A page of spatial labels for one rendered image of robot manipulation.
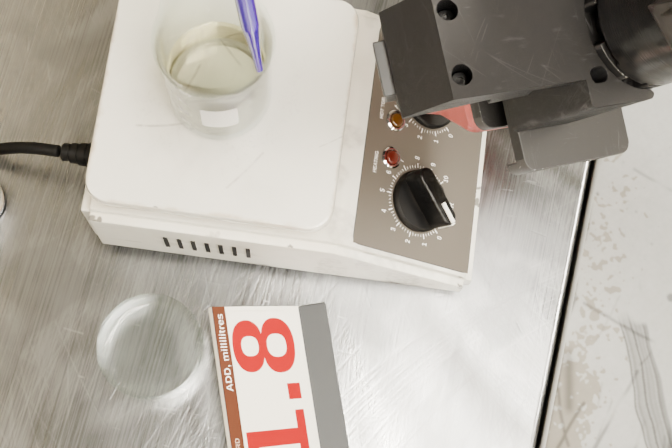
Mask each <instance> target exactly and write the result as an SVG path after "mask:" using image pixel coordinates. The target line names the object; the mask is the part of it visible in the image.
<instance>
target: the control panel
mask: <svg viewBox="0 0 672 448"><path fill-rule="evenodd" d="M393 113H399V114H401V112H400V111H399V110H398V108H397V104H396V101H392V102H387V103H386V102H385V100H384V96H383V91H382V87H381V82H380V78H379V73H378V69H377V64H376V61H375V69H374V77H373V85H372V92H371V100H370V108H369V115H368V123H367V131H366V139H365V146H364V154H363V162H362V169H361V177H360V185H359V193H358V200H357V208H356V216H355V223H354V231H353V242H354V243H356V244H358V245H362V246H365V247H369V248H373V249H376V250H380V251H384V252H387V253H391V254H395V255H398V256H402V257H406V258H409V259H413V260H417V261H420V262H424V263H428V264H431V265H435V266H439V267H442V268H446V269H450V270H453V271H457V272H461V273H467V274H468V267H469V257H470V247H471V238H472V228H473V219H474V209H475V199H476V190H477V180H478V171H479V161H480V151H481V142H482V132H470V131H468V130H466V129H464V128H462V127H461V126H459V125H457V124H456V123H454V122H452V121H451V122H450V123H449V124H448V125H446V126H444V127H441V128H437V129H430V128H427V127H424V126H422V125H421V124H419V123H418V122H417V121H416V120H415V119H414V118H413V117H410V118H406V119H403V120H404V122H403V125H402V126H401V127H399V128H395V127H394V126H393V125H392V124H391V121H390V117H391V115H392V114H393ZM388 150H395V151H396V152H397V153H398V155H399V161H398V163H397V164H395V165H390V164H389V163H388V162H387V160H386V153H387V151H388ZM422 168H430V169H431V170H432V171H433V173H434V175H435V177H436V178H437V179H438V181H439V182H440V184H441V185H442V187H443V189H444V192H445V195H446V197H447V199H448V201H449V203H450V205H451V207H452V209H453V211H454V212H455V215H456V219H455V224H454V225H453V226H449V227H445V228H440V229H438V228H435V229H433V230H431V231H427V232H415V231H413V230H410V229H409V228H407V227H406V226H405V225H404V224H403V223H402V222H401V221H400V220H399V218H398V216H397V214H396V212H395V209H394V205H393V192H394V188H395V185H396V183H397V181H398V180H399V178H400V177H401V176H402V175H404V174H405V173H407V172H409V171H413V170H419V169H422Z"/></svg>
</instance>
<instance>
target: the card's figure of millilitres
mask: <svg viewBox="0 0 672 448"><path fill-rule="evenodd" d="M225 313H226V320H227V327H228V334H229V341H230V348H231V355H232V362H233V369H234V376H235V383H236V390H237V397H238V404H239V411H240V418H241V425H242V432H243V439H244V446H245V448H313V447H312V441H311V435H310V428H309V422H308V415H307V409H306V402H305V396H304V390H303V383H302V377H301V370H300V364H299V358H298V351H297V345H296V338H295V332H294V325H293V319H292V313H291V311H233V312H225Z"/></svg>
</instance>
